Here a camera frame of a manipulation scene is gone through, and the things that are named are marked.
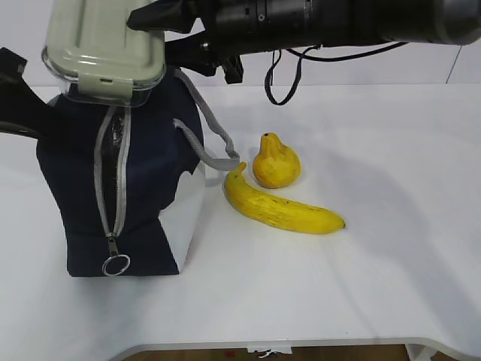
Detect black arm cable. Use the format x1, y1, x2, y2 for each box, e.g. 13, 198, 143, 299
264, 41, 409, 106

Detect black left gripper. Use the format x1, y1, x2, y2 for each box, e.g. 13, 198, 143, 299
1, 47, 56, 139

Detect green lid glass container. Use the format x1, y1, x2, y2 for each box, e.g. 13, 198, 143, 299
41, 1, 166, 108

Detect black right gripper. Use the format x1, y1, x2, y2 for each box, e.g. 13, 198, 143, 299
126, 1, 244, 83

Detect yellow banana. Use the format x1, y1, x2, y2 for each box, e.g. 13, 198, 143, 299
224, 162, 346, 235

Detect silver zipper pull ring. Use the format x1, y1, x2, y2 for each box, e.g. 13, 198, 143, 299
101, 232, 132, 278

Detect white paper under table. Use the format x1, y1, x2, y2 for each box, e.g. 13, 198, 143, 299
247, 345, 293, 359

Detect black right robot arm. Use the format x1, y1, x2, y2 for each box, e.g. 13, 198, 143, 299
126, 0, 480, 84

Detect yellow pear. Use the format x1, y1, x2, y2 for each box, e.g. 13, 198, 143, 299
253, 132, 301, 189

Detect navy blue lunch bag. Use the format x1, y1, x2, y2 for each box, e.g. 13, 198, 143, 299
35, 68, 241, 279

